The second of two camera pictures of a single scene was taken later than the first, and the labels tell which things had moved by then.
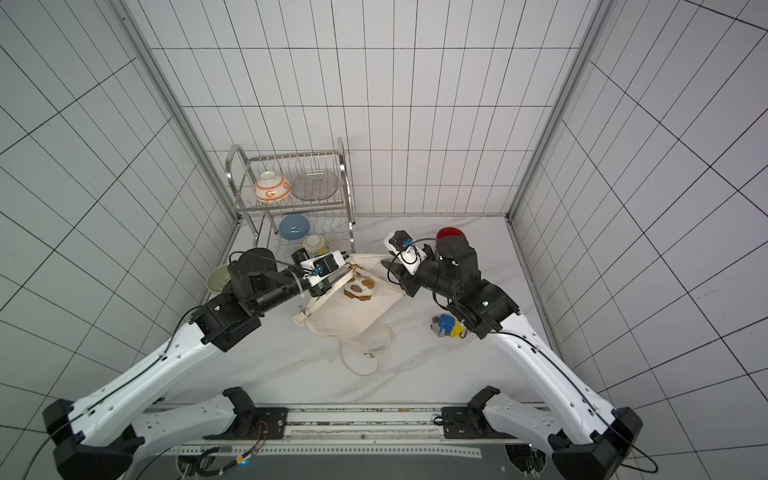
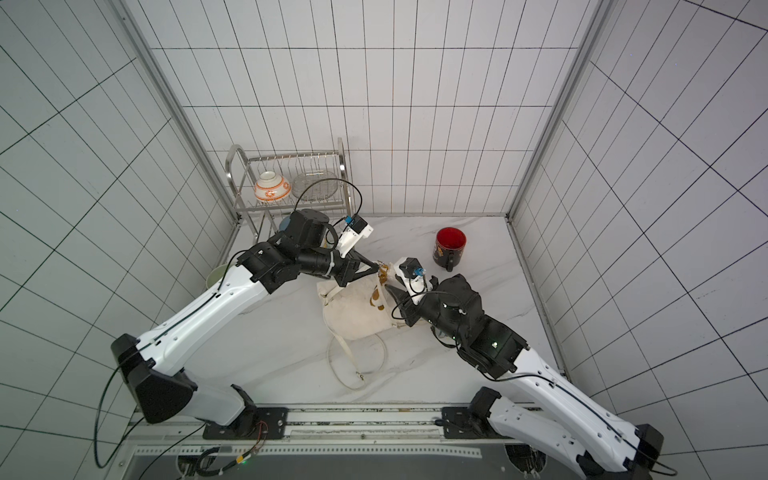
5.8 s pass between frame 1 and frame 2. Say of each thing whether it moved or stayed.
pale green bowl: stayed
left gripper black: moved
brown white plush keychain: moved
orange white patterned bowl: stayed
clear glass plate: stayed
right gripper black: moved
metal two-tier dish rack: stayed
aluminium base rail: stayed
